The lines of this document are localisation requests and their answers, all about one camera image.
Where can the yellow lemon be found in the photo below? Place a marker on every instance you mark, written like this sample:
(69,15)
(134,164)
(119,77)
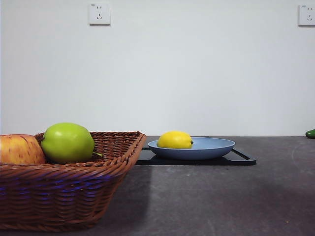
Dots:
(174,140)

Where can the blue round plate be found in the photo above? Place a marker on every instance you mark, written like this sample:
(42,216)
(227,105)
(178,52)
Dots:
(197,151)

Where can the brown woven wicker basket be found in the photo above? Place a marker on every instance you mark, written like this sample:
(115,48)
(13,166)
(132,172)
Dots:
(61,191)

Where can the green apple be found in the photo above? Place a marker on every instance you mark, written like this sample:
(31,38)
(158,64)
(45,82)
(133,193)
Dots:
(67,142)

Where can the black flat tray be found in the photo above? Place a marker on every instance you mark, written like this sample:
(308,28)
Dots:
(241,159)

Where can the red yellow apple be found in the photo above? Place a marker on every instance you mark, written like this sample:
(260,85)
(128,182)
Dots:
(19,150)

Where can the dark green vegetable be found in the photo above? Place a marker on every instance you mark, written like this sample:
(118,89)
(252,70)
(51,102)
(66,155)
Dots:
(311,133)

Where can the white wall socket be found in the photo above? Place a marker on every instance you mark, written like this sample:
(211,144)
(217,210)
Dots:
(307,16)
(99,13)

